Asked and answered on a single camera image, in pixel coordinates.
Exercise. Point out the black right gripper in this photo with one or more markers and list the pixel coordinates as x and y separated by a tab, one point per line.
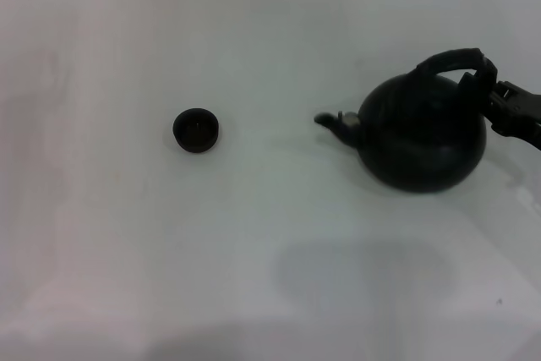
517	118

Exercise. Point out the small dark round teacup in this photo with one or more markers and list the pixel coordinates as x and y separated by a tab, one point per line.
196	129

